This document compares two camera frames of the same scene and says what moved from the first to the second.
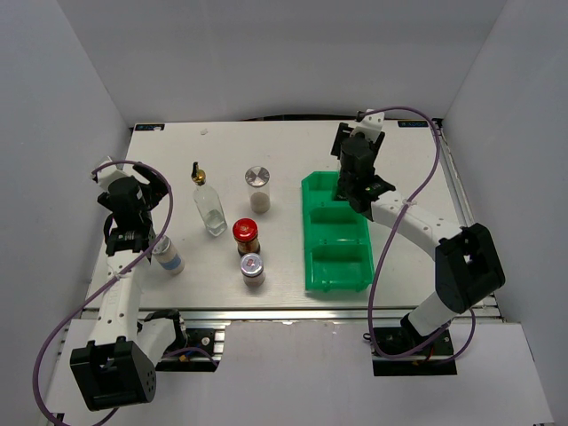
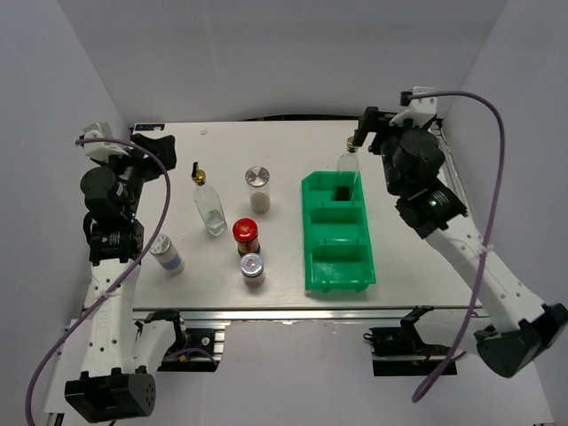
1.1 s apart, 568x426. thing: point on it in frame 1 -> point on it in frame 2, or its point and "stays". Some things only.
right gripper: [343, 132] -> [373, 122]
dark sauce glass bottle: [345, 185] stays
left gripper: [157, 188] -> [150, 165]
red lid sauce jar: [246, 232] stays
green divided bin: [338, 246] stays
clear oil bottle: [209, 203] stays
